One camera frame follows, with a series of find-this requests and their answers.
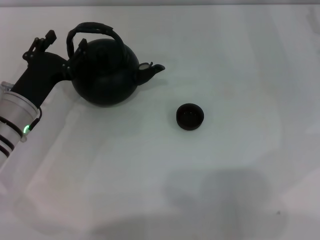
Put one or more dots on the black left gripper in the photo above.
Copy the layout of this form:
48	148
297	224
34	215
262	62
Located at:
42	75

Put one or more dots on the small dark teacup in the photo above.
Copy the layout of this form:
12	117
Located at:
190	117

